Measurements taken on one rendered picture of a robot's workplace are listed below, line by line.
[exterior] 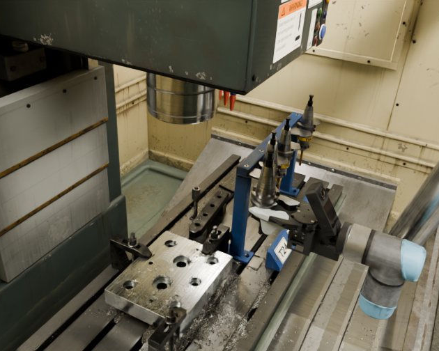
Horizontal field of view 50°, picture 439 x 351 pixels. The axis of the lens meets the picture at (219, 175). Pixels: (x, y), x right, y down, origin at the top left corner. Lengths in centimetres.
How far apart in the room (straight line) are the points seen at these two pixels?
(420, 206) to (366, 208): 99
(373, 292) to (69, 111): 94
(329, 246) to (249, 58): 44
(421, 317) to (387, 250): 67
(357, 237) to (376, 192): 111
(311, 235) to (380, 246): 14
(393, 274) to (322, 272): 76
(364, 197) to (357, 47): 62
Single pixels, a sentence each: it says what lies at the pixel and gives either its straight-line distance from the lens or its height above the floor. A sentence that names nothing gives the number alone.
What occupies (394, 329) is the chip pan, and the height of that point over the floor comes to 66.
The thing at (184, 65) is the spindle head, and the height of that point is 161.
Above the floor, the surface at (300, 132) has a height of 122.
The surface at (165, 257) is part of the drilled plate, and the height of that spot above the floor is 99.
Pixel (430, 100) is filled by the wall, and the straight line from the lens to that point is 194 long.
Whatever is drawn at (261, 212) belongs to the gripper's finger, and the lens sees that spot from 101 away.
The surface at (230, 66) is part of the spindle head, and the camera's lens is 83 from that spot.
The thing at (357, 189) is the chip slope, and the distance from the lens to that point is 208.
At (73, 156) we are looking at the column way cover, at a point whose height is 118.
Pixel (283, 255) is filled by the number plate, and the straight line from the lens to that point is 149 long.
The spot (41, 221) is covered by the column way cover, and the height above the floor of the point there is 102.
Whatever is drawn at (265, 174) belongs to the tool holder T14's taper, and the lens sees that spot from 99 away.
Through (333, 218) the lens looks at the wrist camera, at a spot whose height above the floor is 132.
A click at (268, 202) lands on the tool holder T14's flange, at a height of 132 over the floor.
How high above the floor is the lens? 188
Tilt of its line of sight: 31 degrees down
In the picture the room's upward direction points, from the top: 4 degrees clockwise
